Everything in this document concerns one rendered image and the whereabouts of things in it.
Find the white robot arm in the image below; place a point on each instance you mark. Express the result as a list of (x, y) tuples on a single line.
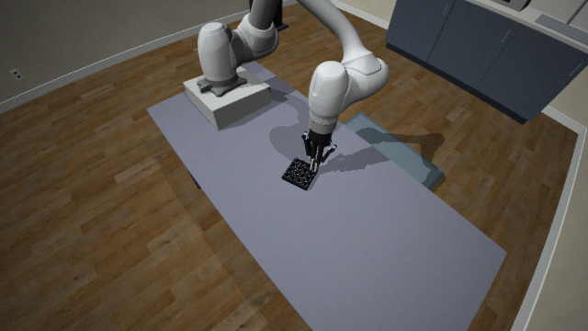
[(221, 52)]

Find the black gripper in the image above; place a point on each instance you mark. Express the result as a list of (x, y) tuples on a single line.
[(311, 148)]

